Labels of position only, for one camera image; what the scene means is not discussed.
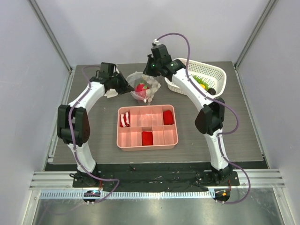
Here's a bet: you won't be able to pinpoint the red toy strawberry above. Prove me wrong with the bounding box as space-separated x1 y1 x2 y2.
135 82 149 98

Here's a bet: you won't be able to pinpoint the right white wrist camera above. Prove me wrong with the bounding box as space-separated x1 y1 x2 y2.
152 39 161 47

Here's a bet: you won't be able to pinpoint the red cloth roll upper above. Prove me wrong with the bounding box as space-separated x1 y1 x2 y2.
163 110 174 126

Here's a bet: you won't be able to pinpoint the red cloth roll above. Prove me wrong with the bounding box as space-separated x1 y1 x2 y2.
163 110 174 126
142 131 153 146

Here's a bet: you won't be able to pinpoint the clear zip top bag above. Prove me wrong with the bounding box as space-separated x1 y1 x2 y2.
126 72 161 105

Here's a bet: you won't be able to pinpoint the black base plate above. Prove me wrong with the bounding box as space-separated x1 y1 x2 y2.
70 163 240 193

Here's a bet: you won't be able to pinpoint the red cloth roll lower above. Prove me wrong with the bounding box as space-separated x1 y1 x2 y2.
142 131 153 146

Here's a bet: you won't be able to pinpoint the red white striped sock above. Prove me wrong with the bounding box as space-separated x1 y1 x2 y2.
120 112 130 128

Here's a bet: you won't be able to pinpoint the pink compartment tray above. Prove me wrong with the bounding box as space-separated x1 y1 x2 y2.
116 105 179 151

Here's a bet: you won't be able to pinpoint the white perforated plastic basket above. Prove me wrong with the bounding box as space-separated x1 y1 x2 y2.
164 58 228 97

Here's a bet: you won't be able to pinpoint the purple cable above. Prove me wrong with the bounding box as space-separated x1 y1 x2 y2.
67 65 120 203
154 32 251 205

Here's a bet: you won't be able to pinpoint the white slotted cable duct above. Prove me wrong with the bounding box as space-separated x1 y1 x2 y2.
39 189 215 199

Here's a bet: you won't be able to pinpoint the white rolled cloth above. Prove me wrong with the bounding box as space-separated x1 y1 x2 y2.
104 89 118 98

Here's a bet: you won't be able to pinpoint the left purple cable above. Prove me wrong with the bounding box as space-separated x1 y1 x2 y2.
67 65 120 203

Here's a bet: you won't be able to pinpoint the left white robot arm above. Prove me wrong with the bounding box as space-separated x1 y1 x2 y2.
57 62 133 187

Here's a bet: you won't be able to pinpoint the green toy grapes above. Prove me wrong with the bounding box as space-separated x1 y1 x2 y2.
192 75 208 88

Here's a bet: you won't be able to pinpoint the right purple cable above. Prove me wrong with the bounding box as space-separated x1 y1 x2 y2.
154 32 251 205

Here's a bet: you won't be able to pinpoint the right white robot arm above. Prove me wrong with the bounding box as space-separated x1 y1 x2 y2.
144 44 230 185

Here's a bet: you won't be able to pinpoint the dark brown toy food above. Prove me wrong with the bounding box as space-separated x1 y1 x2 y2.
207 88 216 96

